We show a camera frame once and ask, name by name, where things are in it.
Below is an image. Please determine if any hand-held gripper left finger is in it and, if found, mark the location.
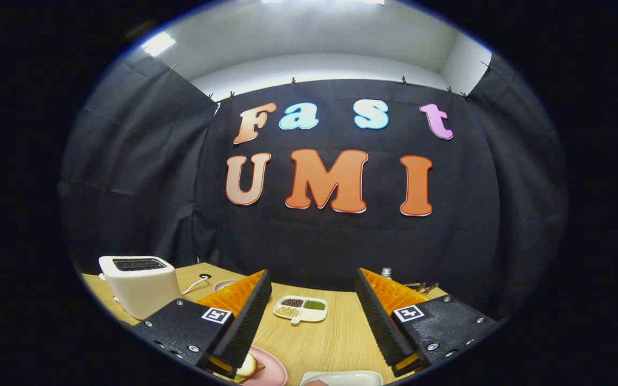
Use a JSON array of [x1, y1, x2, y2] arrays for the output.
[[132, 269, 273, 378]]

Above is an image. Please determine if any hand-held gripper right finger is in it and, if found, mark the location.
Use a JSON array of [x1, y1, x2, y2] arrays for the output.
[[355, 268, 503, 377]]

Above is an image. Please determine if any toasted bread slice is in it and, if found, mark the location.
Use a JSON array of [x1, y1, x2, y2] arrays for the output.
[[236, 353, 259, 378]]

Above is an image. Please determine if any pink round plate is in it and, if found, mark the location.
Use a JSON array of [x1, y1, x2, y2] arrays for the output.
[[234, 346, 288, 386]]

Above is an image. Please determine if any white plate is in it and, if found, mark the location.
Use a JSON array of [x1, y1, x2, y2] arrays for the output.
[[299, 371, 384, 386]]

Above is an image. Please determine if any white divided dish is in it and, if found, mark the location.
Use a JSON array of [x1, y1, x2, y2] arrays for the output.
[[273, 295, 328, 325]]

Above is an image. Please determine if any cream white toaster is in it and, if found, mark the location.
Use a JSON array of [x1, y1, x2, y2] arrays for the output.
[[99, 256, 182, 321]]

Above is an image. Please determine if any white toaster cable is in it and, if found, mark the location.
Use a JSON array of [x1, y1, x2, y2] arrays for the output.
[[180, 275, 208, 295]]

